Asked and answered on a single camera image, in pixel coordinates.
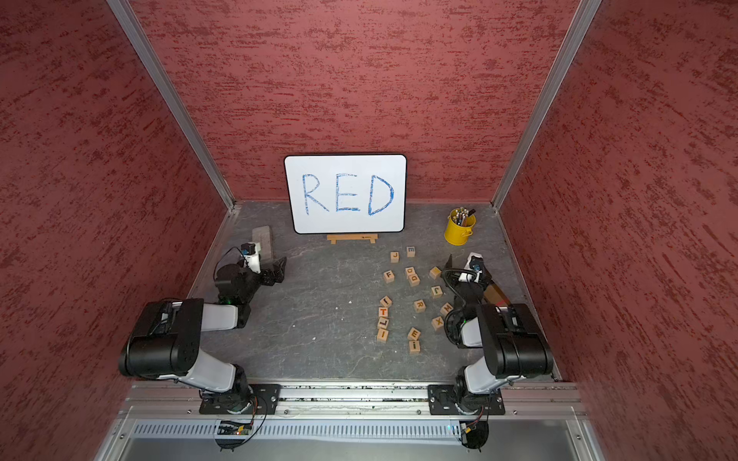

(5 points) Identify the wooden block letter E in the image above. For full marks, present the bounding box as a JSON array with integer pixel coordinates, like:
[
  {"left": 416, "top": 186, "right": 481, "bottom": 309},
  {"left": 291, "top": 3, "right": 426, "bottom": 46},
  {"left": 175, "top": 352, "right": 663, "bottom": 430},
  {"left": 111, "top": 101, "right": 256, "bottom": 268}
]
[{"left": 407, "top": 328, "right": 421, "bottom": 341}]

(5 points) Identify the grey stone-look eraser case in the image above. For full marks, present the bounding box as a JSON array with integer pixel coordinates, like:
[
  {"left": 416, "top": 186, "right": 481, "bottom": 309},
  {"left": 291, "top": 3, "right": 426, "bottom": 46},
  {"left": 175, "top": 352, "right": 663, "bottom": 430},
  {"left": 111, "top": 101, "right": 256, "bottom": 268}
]
[{"left": 252, "top": 226, "right": 273, "bottom": 257}]

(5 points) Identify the wooden block letter R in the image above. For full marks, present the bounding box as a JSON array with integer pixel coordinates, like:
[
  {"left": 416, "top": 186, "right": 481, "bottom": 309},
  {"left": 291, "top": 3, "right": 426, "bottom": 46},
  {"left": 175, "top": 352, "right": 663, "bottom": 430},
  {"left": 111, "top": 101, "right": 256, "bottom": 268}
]
[{"left": 413, "top": 300, "right": 427, "bottom": 313}]

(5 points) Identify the yellow pencil cup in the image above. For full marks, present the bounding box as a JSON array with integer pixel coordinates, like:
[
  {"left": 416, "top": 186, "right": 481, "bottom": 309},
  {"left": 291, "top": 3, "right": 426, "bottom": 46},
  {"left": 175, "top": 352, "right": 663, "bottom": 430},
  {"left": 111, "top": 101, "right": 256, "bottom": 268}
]
[{"left": 444, "top": 207, "right": 477, "bottom": 246}]

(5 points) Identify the wooden block letter X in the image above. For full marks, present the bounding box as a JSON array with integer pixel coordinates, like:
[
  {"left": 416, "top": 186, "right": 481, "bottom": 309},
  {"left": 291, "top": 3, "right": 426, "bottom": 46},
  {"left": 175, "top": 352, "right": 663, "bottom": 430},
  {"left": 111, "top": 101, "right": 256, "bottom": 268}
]
[{"left": 432, "top": 317, "right": 444, "bottom": 332}]

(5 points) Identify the wooden whiteboard stand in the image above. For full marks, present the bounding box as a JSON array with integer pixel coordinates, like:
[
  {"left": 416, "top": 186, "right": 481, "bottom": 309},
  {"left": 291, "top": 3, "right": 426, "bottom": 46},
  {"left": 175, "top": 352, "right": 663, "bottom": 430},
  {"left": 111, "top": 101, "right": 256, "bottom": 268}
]
[{"left": 327, "top": 234, "right": 379, "bottom": 245}]

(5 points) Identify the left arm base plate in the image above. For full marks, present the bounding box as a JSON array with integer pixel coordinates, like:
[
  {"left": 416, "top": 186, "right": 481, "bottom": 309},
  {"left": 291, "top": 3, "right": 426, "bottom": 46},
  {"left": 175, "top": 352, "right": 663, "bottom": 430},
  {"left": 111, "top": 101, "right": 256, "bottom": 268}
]
[{"left": 199, "top": 383, "right": 282, "bottom": 417}]

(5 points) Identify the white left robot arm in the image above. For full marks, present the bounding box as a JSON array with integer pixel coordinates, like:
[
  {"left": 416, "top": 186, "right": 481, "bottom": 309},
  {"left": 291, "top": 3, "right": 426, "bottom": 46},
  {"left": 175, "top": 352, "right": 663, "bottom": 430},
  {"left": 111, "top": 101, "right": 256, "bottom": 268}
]
[{"left": 118, "top": 257, "right": 286, "bottom": 415}]

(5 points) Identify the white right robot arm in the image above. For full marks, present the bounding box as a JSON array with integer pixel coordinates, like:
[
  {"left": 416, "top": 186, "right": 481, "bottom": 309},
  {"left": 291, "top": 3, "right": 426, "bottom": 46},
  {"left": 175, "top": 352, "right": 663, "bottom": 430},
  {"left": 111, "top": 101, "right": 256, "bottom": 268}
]
[{"left": 441, "top": 267, "right": 555, "bottom": 415}]

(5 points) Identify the wooden block letter M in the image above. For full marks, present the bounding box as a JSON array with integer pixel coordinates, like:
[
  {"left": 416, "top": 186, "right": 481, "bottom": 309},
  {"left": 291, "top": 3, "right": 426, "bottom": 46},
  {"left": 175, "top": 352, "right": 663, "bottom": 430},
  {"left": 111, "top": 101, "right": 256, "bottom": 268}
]
[{"left": 440, "top": 303, "right": 454, "bottom": 317}]

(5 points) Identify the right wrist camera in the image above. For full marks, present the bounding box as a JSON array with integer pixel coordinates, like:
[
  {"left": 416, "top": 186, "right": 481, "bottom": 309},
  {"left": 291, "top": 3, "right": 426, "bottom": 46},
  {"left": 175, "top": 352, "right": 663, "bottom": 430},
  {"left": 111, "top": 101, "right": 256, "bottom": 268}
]
[{"left": 459, "top": 252, "right": 484, "bottom": 283}]

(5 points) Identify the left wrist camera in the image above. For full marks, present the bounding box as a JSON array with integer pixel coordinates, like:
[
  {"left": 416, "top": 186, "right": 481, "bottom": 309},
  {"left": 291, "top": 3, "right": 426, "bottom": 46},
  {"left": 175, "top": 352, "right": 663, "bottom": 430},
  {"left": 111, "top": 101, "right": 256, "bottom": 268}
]
[{"left": 240, "top": 242, "right": 261, "bottom": 274}]

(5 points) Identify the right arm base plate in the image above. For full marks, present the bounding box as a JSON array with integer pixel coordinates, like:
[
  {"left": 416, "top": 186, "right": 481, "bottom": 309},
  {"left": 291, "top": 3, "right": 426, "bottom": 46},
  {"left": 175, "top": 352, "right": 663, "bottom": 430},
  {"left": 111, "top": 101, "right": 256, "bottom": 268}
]
[{"left": 427, "top": 384, "right": 505, "bottom": 416}]

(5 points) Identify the whiteboard with RED text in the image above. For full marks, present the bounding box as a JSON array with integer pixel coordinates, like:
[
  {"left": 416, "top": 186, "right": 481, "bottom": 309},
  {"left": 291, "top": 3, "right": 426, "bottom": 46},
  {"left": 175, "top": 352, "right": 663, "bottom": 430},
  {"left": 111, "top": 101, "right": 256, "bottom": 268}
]
[{"left": 284, "top": 154, "right": 407, "bottom": 234}]

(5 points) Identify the aluminium front rail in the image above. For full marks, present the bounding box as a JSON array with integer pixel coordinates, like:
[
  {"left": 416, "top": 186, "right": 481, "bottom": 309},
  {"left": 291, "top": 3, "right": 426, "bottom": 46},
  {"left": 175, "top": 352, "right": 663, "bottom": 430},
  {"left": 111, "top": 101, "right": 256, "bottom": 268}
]
[{"left": 118, "top": 380, "right": 588, "bottom": 421}]

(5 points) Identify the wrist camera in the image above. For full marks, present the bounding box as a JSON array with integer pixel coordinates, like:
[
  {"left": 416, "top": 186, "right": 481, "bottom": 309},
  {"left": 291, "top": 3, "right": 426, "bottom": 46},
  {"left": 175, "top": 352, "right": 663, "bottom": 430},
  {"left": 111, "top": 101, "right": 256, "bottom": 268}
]
[
  {"left": 240, "top": 242, "right": 261, "bottom": 274},
  {"left": 459, "top": 252, "right": 484, "bottom": 283}
]

